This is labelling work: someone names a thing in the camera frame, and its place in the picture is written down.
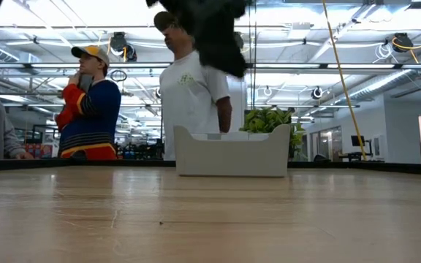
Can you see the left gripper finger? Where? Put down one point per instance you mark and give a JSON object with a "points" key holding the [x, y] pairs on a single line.
{"points": [[227, 58]]}

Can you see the light grey plastic basket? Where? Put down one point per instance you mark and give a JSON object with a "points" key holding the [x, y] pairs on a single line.
{"points": [[232, 157]]}

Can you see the small green potted plant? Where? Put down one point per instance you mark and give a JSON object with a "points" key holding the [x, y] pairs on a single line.
{"points": [[265, 120]]}

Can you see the black computer monitor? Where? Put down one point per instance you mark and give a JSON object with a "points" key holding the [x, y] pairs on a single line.
{"points": [[357, 141]]}

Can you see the red boxes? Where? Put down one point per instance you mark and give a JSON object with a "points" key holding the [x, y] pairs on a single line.
{"points": [[38, 150]]}

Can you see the black aluminium table frame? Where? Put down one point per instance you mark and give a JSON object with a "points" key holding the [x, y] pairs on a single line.
{"points": [[342, 167]]}

